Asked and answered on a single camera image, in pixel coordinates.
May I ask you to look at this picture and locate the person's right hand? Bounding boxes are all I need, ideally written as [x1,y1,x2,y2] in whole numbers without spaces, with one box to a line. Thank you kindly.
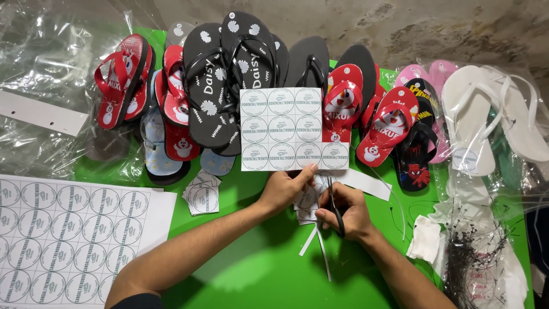
[315,181,375,243]

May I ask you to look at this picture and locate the person's left hand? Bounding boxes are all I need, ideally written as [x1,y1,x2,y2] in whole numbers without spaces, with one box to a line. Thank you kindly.
[256,163,321,218]

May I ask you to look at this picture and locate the black scissors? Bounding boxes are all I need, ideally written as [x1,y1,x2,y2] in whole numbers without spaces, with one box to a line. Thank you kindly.
[326,175,346,239]

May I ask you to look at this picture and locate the partly cut round label sheet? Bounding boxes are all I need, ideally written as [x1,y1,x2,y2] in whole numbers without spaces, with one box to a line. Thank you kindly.
[239,87,350,172]

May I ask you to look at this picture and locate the pile of cut square labels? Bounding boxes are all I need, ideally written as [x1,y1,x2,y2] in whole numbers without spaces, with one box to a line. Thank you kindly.
[182,169,223,217]
[293,170,338,226]

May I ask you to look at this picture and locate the wide white paper offcut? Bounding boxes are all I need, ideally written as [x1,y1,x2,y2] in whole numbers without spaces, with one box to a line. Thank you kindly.
[337,168,393,202]

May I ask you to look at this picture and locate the thin white paper strip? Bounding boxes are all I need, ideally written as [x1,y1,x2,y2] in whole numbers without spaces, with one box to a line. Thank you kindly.
[299,223,318,258]
[315,225,332,282]

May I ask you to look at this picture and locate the black zigzag print flip-flop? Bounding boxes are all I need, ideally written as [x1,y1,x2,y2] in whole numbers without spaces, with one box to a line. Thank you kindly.
[213,118,242,158]

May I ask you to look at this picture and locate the light blue patterned sandal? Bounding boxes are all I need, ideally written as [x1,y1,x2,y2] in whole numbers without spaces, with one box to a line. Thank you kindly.
[199,147,236,177]
[140,71,192,186]

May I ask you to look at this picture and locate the white crumpled tissue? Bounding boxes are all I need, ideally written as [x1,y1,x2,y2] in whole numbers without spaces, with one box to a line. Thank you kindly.
[406,214,443,264]

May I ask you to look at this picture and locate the black spider hero sandal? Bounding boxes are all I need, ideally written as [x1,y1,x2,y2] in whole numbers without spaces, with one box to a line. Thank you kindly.
[403,78,440,129]
[393,122,439,192]

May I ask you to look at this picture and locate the red snowman sandal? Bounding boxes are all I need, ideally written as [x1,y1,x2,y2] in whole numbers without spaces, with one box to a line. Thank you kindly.
[94,33,149,130]
[359,64,387,129]
[164,121,201,162]
[124,43,156,122]
[162,45,190,128]
[322,64,364,143]
[355,87,420,168]

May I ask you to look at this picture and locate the pink sandal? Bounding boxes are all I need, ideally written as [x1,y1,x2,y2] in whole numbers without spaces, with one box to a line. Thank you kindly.
[394,64,432,88]
[428,60,459,100]
[428,115,452,165]

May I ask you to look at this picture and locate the black flower print flip-flop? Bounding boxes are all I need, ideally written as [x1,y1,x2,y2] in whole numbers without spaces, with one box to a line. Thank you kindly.
[220,11,278,113]
[182,22,241,149]

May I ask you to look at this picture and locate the square label on bag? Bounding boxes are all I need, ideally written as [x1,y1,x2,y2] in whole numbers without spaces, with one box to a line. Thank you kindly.
[451,147,480,175]

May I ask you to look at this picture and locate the packet of black tag pins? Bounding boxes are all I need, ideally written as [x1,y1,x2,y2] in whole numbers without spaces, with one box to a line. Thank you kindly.
[428,172,532,309]

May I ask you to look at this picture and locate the clear bag around flip-flops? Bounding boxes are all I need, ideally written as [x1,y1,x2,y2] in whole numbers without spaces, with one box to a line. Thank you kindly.
[414,57,549,215]

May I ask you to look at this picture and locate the white flip-flop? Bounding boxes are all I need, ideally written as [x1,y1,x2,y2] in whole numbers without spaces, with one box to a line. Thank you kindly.
[441,65,505,177]
[484,64,549,164]

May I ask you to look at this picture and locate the green flip-flop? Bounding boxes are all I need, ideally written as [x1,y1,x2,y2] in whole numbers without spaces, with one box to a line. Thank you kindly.
[488,106,525,190]

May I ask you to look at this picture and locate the person's black sleeve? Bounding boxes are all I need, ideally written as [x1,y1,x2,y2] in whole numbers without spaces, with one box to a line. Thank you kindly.
[110,293,165,309]

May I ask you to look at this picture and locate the grey flower print sandal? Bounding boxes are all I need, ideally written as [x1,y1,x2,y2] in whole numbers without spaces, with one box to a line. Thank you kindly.
[165,21,196,49]

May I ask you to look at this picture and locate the large round label sheet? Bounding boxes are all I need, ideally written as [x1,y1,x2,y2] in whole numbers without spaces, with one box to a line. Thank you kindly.
[0,174,178,309]

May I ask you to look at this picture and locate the white cardboard header strip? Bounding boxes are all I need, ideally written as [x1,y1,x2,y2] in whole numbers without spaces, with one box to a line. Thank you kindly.
[0,89,89,137]

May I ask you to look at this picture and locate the heap of clear plastic bags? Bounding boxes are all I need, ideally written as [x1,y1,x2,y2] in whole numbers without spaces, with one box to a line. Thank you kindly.
[0,0,146,182]

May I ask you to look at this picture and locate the clear plastic string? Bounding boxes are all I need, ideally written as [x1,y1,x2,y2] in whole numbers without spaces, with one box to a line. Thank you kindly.
[368,165,407,242]

